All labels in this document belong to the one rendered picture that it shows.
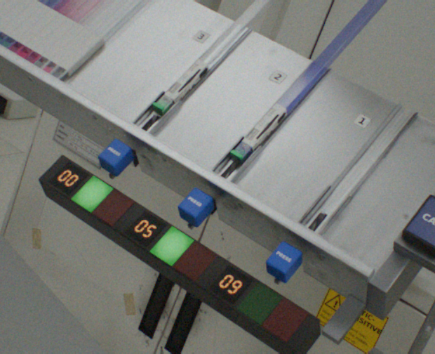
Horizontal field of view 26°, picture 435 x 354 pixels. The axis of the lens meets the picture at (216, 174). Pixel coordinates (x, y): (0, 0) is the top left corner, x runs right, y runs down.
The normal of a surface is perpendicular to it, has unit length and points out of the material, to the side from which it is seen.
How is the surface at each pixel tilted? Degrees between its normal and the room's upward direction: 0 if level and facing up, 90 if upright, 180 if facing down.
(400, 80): 90
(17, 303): 0
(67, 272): 90
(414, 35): 90
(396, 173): 43
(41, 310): 0
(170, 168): 133
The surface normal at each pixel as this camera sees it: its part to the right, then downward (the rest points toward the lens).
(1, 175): 0.34, -0.88
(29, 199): -0.52, 0.12
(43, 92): -0.62, 0.69
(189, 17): -0.10, -0.56
